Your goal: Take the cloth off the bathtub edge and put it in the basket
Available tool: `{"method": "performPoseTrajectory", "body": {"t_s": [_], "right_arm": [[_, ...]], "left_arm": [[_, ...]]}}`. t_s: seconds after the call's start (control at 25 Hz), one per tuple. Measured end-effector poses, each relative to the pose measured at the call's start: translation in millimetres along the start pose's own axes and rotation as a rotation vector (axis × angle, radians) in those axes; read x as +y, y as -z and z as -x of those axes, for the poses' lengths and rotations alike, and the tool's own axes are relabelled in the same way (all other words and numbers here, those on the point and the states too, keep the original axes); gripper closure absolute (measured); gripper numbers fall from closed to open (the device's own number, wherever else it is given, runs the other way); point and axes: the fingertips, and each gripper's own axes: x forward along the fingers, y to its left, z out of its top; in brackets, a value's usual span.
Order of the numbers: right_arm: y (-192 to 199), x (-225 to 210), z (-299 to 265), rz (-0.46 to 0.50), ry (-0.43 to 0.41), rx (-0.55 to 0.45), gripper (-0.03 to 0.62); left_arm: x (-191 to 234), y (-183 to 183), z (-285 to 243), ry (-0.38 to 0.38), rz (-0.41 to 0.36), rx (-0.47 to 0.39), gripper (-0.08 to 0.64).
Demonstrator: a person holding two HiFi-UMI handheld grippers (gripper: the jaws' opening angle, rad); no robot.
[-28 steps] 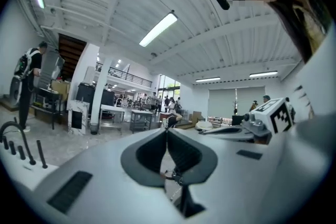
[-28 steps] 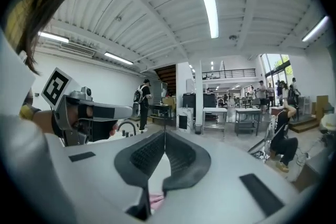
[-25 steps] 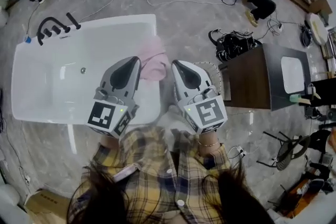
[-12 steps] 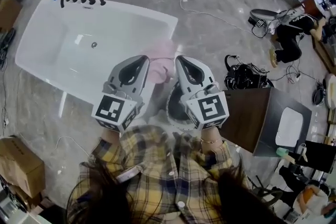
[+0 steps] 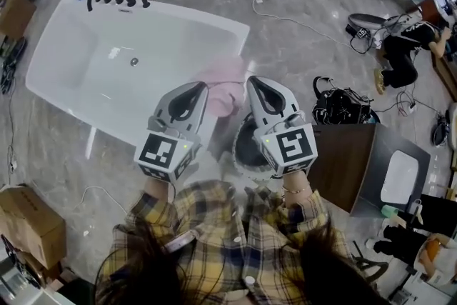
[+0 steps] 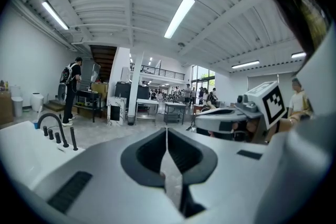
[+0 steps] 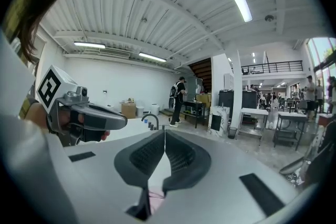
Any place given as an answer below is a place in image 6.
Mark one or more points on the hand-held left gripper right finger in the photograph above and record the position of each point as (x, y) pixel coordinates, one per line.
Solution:
(225, 178)

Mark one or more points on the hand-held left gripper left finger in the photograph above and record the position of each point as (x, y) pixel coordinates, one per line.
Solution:
(105, 165)

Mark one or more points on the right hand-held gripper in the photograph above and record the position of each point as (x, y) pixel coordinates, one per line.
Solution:
(273, 105)

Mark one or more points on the pink cloth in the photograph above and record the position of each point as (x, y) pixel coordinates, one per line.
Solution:
(172, 186)

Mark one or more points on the person's right forearm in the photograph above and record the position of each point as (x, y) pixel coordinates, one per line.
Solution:
(286, 126)

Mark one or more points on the person's right hand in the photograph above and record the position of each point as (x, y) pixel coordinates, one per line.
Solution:
(248, 128)

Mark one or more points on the black hand shower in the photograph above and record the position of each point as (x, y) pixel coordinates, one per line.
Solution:
(74, 139)

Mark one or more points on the steel work table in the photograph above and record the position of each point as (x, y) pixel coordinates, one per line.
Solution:
(175, 105)
(147, 102)

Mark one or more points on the white marble-pattern cabinet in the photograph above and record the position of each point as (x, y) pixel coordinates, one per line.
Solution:
(116, 111)

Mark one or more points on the long ceiling light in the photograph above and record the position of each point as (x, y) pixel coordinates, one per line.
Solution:
(298, 55)
(179, 15)
(245, 64)
(55, 15)

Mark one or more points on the black curved faucet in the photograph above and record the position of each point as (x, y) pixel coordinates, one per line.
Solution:
(52, 116)

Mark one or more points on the black balcony railing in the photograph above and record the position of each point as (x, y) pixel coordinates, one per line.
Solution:
(162, 72)

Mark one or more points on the black table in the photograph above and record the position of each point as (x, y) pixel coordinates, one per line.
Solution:
(88, 94)

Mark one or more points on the white bathtub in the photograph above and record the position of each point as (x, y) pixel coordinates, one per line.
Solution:
(21, 154)

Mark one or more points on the white round bin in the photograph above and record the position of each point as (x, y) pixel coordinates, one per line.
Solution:
(36, 102)

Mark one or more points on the wooden staircase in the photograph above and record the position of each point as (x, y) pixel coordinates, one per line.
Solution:
(103, 60)

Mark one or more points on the white toilet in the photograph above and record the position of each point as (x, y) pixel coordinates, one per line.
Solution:
(17, 102)

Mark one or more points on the cardboard box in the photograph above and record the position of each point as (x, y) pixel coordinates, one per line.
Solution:
(5, 110)

